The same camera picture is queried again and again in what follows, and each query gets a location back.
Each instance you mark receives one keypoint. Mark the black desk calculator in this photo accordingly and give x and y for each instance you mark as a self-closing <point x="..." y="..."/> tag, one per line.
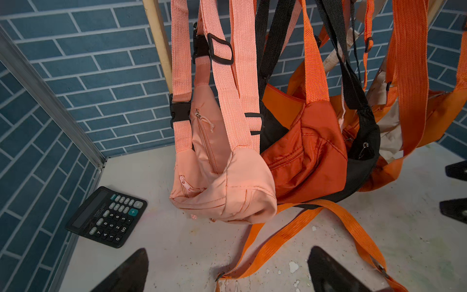
<point x="107" y="217"/>

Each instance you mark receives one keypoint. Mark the large pink sling bag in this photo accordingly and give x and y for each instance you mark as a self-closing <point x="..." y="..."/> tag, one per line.
<point x="215" y="115"/>

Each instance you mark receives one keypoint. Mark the beige sling bag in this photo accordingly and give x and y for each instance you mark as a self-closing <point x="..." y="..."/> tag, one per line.
<point x="387" y="115"/>

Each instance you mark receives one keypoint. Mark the far right orange bag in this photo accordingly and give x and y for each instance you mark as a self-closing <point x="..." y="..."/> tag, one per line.
<point x="443" y="107"/>

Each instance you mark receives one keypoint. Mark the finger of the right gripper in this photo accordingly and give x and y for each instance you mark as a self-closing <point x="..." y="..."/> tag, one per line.
<point x="455" y="209"/>
<point x="457" y="171"/>

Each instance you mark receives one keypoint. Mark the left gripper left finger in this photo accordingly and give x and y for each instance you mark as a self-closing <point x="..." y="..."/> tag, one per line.
<point x="130" y="276"/>

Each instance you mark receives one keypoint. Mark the orange bag behind black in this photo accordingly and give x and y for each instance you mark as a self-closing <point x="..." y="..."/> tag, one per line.
<point x="349" y="170"/>

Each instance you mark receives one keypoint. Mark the wooden hanging rack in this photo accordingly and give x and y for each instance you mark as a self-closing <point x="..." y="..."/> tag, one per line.
<point x="154" y="16"/>

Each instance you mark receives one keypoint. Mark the dark red-orange bag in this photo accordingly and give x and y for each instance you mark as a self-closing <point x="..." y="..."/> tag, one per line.
<point x="308" y="160"/>

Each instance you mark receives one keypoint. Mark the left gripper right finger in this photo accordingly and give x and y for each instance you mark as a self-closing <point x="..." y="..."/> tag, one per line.
<point x="327" y="275"/>

